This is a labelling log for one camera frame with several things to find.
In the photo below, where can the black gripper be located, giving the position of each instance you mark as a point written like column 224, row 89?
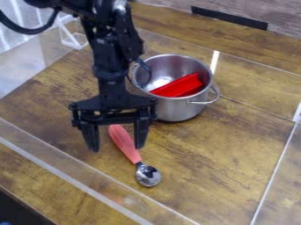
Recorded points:
column 112, row 107

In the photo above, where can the red handled ice cream scoop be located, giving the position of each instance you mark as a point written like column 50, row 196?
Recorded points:
column 145, row 175

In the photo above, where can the silver metal pot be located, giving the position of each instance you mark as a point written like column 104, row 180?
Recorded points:
column 169, row 67

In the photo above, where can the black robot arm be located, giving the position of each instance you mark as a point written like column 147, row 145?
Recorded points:
column 116, row 47

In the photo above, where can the red block in pot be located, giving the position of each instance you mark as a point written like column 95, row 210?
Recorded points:
column 180, row 87

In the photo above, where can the clear acrylic front barrier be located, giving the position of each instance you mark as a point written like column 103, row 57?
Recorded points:
column 121, row 198

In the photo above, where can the clear acrylic barrier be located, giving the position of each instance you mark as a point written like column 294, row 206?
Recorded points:
column 279, row 205
column 121, row 198

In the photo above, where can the clear acrylic right barrier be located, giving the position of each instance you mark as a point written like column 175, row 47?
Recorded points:
column 279, row 205

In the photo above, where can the clear acrylic bracket left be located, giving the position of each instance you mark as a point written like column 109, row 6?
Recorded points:
column 70, row 32

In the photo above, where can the black strip on wall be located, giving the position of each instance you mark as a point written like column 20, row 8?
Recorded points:
column 228, row 18

